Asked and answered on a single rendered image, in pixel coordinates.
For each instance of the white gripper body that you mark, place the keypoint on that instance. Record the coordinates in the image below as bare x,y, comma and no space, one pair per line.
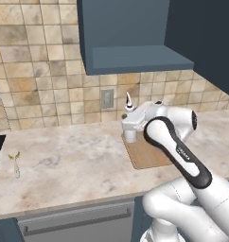
134,120

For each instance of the blue wall cabinet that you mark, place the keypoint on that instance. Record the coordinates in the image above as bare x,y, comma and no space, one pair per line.
126,31

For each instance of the blue base cabinet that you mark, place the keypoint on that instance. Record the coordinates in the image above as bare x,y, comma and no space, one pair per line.
6,231
137,220

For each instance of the white bottle with pointed nozzle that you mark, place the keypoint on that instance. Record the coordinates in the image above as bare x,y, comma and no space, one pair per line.
130,136

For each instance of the blue cabinet door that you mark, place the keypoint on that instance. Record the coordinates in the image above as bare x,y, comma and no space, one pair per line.
207,38

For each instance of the grey dishwasher front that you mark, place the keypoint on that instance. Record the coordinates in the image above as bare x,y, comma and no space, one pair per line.
78,220

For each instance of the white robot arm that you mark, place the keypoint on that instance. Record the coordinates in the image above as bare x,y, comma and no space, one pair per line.
220,204

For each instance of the wooden cutting board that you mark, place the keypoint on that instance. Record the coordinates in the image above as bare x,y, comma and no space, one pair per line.
144,156

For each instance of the grey wall outlet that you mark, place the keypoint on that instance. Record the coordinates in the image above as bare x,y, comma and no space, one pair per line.
107,98

